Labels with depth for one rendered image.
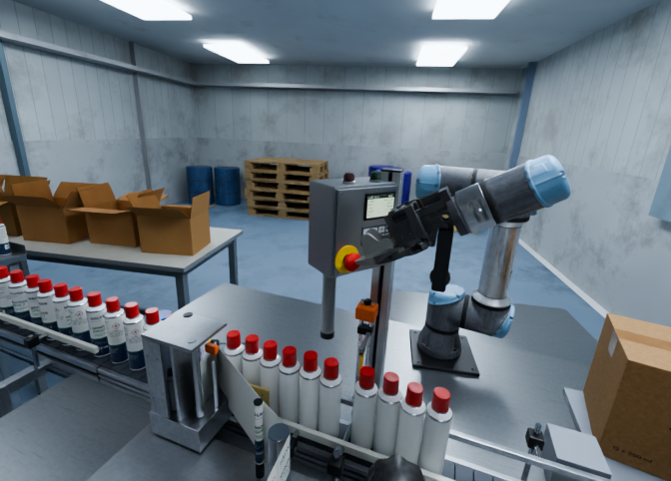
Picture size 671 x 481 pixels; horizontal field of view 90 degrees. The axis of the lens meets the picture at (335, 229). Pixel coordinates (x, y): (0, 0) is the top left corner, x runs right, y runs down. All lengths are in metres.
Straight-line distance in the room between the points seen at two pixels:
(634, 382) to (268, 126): 7.22
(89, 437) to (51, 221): 1.93
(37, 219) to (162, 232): 0.88
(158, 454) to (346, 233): 0.64
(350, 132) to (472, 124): 2.38
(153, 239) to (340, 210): 1.86
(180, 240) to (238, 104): 5.85
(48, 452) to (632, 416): 1.34
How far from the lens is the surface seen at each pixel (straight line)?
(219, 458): 0.92
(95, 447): 1.10
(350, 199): 0.65
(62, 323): 1.37
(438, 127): 7.20
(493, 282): 1.14
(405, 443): 0.83
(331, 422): 0.87
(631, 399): 1.07
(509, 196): 0.56
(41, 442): 1.18
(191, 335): 0.81
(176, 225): 2.28
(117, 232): 2.62
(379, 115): 7.16
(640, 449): 1.15
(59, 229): 2.83
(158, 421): 0.96
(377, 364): 0.92
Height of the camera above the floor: 1.57
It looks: 16 degrees down
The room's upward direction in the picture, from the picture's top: 3 degrees clockwise
